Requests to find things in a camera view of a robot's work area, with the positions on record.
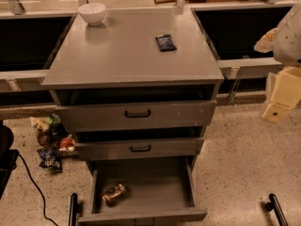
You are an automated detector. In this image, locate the black top drawer handle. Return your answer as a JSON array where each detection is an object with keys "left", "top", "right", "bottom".
[{"left": 124, "top": 109, "right": 151, "bottom": 119}]

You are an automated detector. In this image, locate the black cable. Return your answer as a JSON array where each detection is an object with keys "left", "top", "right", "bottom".
[{"left": 18, "top": 153, "right": 60, "bottom": 226}]

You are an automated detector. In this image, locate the dark blue snack packet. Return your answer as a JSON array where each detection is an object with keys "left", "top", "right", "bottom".
[{"left": 156, "top": 34, "right": 177, "bottom": 52}]

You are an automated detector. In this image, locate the black middle drawer handle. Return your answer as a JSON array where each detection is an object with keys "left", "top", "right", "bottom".
[{"left": 130, "top": 145, "right": 151, "bottom": 153}]

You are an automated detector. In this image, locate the grey bottom drawer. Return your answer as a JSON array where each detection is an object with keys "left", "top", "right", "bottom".
[{"left": 78, "top": 156, "right": 207, "bottom": 226}]

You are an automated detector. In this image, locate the black drawer handle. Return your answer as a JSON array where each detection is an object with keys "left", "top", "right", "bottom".
[
  {"left": 130, "top": 145, "right": 151, "bottom": 153},
  {"left": 124, "top": 109, "right": 151, "bottom": 119}
]

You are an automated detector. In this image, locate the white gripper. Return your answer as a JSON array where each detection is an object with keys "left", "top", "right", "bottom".
[{"left": 254, "top": 28, "right": 301, "bottom": 123}]

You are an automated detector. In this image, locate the grey middle drawer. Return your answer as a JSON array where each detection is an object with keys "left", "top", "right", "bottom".
[{"left": 75, "top": 137, "right": 204, "bottom": 161}]

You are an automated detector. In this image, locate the grey top drawer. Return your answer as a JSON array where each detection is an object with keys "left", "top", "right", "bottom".
[{"left": 56, "top": 101, "right": 216, "bottom": 132}]

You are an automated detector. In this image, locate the black robot base left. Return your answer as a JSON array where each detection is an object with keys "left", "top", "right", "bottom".
[{"left": 0, "top": 121, "right": 19, "bottom": 199}]

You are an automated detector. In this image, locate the grey drawer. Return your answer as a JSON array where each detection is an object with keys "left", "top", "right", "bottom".
[
  {"left": 75, "top": 137, "right": 204, "bottom": 161},
  {"left": 78, "top": 156, "right": 207, "bottom": 226},
  {"left": 56, "top": 101, "right": 216, "bottom": 132}
]

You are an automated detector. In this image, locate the white bowl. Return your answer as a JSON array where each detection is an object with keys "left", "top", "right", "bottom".
[{"left": 78, "top": 3, "right": 106, "bottom": 25}]

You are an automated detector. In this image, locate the green snack bag on floor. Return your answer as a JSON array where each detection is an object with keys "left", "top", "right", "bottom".
[{"left": 46, "top": 113, "right": 62, "bottom": 136}]

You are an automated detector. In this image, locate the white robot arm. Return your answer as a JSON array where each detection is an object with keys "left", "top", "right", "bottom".
[{"left": 254, "top": 2, "right": 301, "bottom": 123}]

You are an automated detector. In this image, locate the black right base bar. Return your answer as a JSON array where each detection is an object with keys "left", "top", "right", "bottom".
[{"left": 264, "top": 193, "right": 289, "bottom": 226}]

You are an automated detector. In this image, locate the black base bar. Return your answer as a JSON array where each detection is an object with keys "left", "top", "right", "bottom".
[
  {"left": 264, "top": 193, "right": 289, "bottom": 226},
  {"left": 68, "top": 193, "right": 78, "bottom": 226}
]

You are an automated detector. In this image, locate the red snack item on floor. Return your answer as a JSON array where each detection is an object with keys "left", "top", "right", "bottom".
[{"left": 59, "top": 137, "right": 75, "bottom": 152}]

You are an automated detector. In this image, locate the blue chip bag on floor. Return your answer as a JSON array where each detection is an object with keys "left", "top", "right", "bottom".
[{"left": 38, "top": 148, "right": 62, "bottom": 172}]

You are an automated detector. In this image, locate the black left base bar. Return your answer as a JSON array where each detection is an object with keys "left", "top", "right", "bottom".
[{"left": 68, "top": 193, "right": 78, "bottom": 226}]

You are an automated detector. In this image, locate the grey drawer cabinet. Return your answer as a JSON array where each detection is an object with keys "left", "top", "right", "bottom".
[{"left": 40, "top": 6, "right": 226, "bottom": 174}]

